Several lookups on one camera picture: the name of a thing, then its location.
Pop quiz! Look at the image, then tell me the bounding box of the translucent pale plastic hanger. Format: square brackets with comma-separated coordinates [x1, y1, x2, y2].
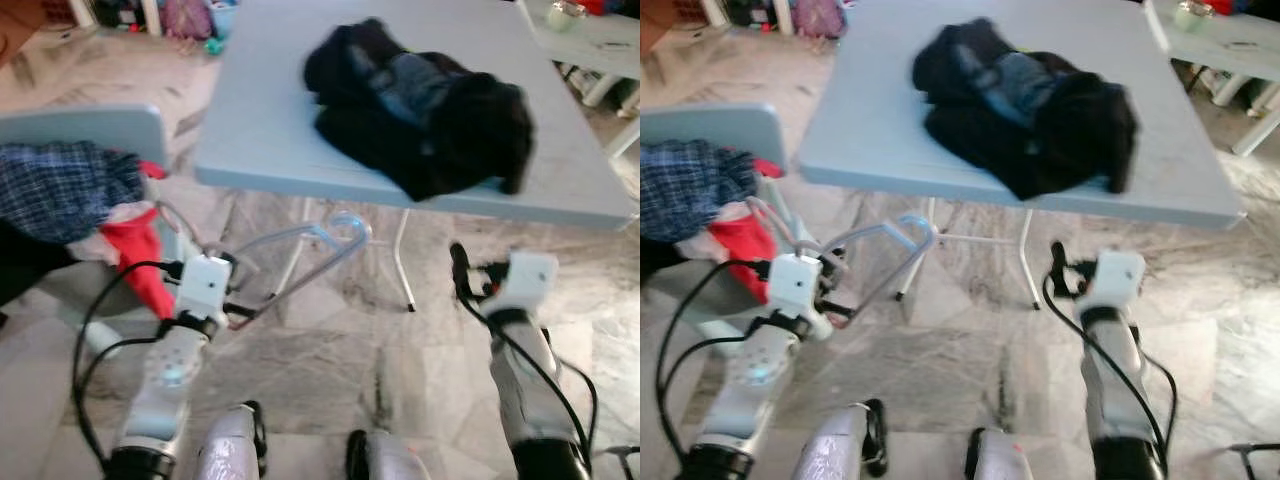
[820, 213, 939, 326]
[215, 210, 373, 328]

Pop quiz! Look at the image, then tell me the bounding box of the black garment white print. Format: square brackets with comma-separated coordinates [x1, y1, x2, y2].
[910, 18, 1141, 201]
[303, 18, 536, 203]

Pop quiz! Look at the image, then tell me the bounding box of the red garment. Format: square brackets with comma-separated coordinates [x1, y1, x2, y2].
[100, 160, 179, 321]
[710, 158, 783, 306]

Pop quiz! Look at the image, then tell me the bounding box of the silver robot left leg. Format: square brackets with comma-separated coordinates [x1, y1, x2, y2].
[790, 400, 889, 480]
[195, 400, 268, 480]

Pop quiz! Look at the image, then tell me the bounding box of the silver robot leg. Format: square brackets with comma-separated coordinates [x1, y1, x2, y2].
[345, 430, 433, 480]
[790, 400, 889, 480]
[963, 428, 1036, 480]
[195, 400, 268, 480]

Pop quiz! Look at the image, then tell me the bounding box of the pale white garment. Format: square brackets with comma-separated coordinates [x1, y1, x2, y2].
[675, 200, 761, 263]
[60, 200, 161, 266]

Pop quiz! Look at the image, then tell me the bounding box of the black cloth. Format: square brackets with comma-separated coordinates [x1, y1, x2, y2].
[640, 235, 681, 281]
[0, 220, 76, 306]

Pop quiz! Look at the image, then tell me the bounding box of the blue-grey garment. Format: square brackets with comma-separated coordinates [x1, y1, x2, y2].
[955, 45, 1066, 126]
[350, 45, 471, 131]

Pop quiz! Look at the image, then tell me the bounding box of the silver robot right leg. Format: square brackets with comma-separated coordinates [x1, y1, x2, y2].
[345, 430, 433, 480]
[963, 428, 1036, 480]

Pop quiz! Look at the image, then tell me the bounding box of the light blue plastic chair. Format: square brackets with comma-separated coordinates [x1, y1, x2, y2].
[0, 105, 186, 356]
[640, 103, 791, 301]

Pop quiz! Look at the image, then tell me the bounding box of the small white table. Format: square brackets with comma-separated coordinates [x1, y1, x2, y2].
[1145, 0, 1280, 158]
[518, 0, 641, 161]

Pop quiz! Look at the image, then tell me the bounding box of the pale green cup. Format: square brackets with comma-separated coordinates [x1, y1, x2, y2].
[545, 0, 586, 31]
[1172, 0, 1213, 31]

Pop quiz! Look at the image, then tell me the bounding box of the purple bag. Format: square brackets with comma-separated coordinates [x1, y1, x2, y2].
[163, 0, 213, 41]
[795, 0, 846, 41]

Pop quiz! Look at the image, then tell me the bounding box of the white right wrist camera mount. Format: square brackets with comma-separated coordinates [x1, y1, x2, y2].
[1085, 250, 1147, 319]
[495, 252, 559, 317]

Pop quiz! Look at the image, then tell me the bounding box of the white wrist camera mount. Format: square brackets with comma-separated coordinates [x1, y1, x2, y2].
[175, 255, 234, 321]
[1085, 250, 1147, 319]
[768, 255, 823, 341]
[495, 252, 559, 317]

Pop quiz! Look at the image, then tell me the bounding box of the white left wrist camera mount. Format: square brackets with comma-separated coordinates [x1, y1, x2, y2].
[175, 255, 234, 321]
[768, 255, 823, 341]

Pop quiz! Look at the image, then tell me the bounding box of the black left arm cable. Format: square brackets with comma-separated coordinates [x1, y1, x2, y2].
[655, 258, 776, 466]
[70, 260, 186, 471]

